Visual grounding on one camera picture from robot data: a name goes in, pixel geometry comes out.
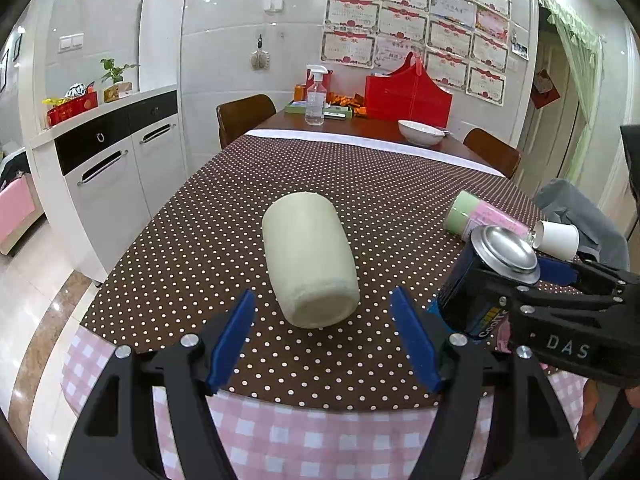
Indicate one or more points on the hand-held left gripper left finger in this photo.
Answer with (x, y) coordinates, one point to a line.
(230, 340)

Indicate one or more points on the orange snack packets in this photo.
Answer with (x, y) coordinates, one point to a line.
(350, 102)

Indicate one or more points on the white bowl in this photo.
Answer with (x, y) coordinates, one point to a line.
(420, 132)

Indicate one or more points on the pale green cup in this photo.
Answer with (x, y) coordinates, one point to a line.
(310, 260)

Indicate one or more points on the red door decoration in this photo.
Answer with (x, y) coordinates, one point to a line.
(545, 90)

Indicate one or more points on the white and black cabinet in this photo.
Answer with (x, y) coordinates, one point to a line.
(110, 170)

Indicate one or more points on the green and pink can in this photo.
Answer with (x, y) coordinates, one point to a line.
(475, 215)

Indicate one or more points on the clear spray bottle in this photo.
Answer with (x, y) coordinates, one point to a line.
(315, 100)

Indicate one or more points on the white light switch panel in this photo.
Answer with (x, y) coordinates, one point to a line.
(71, 41)

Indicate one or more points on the pink sofa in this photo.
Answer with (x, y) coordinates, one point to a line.
(15, 205)

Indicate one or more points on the wooden dining table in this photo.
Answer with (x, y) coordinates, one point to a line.
(370, 132)

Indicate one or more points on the group of wall certificates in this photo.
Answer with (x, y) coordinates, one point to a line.
(430, 25)

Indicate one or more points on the brown wooden chair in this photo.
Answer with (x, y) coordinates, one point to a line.
(245, 117)
(492, 152)

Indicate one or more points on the grey cloth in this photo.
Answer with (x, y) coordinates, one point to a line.
(580, 215)

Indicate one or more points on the red carry bag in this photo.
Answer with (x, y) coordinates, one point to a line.
(407, 95)

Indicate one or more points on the white paper cup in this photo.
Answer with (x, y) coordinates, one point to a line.
(557, 240)

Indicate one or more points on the green curtain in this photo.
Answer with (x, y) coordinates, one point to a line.
(580, 75)

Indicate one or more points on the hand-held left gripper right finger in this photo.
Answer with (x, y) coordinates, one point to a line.
(415, 340)

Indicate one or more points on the potted green plant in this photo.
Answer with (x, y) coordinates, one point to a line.
(117, 77)

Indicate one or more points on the red box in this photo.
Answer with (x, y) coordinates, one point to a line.
(72, 107)

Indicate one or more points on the green flat box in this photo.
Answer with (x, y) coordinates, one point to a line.
(306, 106)

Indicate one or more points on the orange can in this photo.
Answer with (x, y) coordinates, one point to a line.
(300, 92)

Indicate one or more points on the pink checked tablecloth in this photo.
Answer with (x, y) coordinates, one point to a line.
(300, 440)

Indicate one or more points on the dark blue spray can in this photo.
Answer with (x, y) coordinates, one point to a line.
(480, 285)

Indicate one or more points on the brown polka dot tablecloth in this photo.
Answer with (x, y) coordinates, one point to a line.
(190, 240)

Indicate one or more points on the small wall photos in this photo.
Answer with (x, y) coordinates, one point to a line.
(520, 49)

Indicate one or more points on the white wall socket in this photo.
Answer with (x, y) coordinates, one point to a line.
(274, 5)

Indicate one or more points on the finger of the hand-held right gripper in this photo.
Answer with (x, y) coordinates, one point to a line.
(557, 270)
(505, 287)

